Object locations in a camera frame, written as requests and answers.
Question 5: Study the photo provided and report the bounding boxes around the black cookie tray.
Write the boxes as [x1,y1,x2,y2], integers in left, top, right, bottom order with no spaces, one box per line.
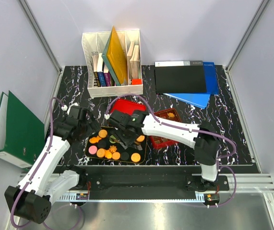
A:
[84,126,148,164]

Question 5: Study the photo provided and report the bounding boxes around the white file organizer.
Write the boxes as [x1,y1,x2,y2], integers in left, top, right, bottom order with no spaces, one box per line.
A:
[82,28,143,98]

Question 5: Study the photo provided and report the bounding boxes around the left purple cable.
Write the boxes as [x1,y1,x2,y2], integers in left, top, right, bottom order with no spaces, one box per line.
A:
[10,96,84,230]

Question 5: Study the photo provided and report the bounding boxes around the black folder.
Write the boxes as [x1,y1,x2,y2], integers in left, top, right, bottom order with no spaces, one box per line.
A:
[154,60,207,94]

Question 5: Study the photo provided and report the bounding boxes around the large round biscuit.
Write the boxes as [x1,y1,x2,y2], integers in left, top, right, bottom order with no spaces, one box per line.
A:
[98,129,108,138]

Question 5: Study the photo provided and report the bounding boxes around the lower round biscuit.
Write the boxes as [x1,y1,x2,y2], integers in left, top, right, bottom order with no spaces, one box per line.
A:
[96,148,106,158]

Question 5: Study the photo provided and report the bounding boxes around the fish shaped cookie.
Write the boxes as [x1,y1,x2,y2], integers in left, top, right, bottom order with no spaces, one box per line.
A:
[89,136,102,144]

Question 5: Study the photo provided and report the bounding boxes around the yellow teal book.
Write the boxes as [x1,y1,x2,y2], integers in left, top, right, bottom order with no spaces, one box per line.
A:
[102,26,128,86]

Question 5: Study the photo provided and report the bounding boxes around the far right round biscuit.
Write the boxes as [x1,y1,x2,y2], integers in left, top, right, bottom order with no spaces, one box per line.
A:
[136,135,145,142]

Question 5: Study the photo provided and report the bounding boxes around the swirl meringue cookie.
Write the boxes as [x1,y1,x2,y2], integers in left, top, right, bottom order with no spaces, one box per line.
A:
[108,145,117,153]

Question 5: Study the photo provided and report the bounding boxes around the flower cookie in box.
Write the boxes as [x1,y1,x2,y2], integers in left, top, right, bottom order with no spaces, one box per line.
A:
[167,113,175,118]

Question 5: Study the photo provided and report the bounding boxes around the light blue folder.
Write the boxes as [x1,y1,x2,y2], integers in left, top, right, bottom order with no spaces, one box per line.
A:
[164,93,211,109]

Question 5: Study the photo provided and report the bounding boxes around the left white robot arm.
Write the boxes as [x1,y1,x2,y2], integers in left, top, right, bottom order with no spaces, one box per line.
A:
[4,105,100,228]

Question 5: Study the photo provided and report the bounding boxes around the small fish cookie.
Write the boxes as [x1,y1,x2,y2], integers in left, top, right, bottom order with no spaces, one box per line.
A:
[105,150,112,159]

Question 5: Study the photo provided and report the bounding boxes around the red tin box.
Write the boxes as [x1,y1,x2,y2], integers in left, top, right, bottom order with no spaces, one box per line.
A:
[149,108,181,150]

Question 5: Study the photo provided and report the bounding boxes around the red tin lid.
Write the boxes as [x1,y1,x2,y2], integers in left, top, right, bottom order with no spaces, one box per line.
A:
[109,99,149,118]

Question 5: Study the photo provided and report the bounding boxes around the orange small box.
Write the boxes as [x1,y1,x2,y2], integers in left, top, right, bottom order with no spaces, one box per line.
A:
[131,79,142,85]

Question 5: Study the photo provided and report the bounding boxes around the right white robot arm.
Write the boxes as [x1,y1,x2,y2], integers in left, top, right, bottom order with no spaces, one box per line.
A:
[105,110,220,190]

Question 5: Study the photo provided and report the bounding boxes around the black sandwich cookie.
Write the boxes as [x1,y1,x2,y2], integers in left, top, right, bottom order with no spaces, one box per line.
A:
[120,152,130,161]
[97,140,107,149]

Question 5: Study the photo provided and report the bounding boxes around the green sandwich cookie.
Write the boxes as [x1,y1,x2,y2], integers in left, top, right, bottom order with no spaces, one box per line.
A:
[109,135,116,143]

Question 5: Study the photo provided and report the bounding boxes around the corner round biscuit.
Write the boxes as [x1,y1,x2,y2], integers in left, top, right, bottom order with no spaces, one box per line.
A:
[131,153,141,162]

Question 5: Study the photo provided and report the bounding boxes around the green ring binder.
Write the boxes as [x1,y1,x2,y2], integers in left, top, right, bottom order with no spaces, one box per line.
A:
[0,92,45,168]

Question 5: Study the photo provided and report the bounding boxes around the pink sandwich cookie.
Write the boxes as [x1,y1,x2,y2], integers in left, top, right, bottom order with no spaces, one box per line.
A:
[88,145,97,155]

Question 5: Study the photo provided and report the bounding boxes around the plain round orange cookie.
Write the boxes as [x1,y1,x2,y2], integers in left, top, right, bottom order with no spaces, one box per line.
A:
[112,152,120,160]

